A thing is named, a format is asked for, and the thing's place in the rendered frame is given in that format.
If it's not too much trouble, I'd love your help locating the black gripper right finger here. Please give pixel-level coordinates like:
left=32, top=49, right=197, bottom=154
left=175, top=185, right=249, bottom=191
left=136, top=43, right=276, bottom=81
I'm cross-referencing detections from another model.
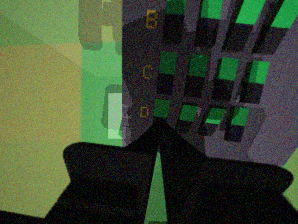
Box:
left=159, top=121, right=294, bottom=224

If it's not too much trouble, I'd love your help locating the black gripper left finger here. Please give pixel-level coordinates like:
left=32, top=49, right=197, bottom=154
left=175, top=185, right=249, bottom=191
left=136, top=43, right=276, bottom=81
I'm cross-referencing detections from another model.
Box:
left=63, top=121, right=161, bottom=224

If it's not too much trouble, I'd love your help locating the dark grey switch panel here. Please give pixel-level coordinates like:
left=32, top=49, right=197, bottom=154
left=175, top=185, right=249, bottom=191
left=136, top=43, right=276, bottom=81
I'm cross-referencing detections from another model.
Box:
left=122, top=0, right=298, bottom=166

